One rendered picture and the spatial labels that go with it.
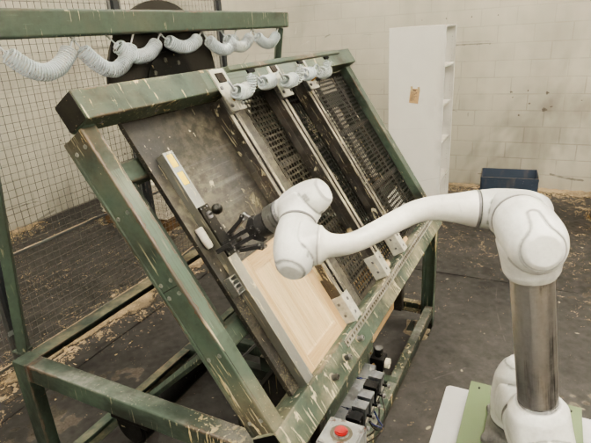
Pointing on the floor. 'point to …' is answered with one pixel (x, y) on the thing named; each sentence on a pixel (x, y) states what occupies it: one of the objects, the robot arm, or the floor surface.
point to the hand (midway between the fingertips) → (226, 246)
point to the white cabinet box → (423, 100)
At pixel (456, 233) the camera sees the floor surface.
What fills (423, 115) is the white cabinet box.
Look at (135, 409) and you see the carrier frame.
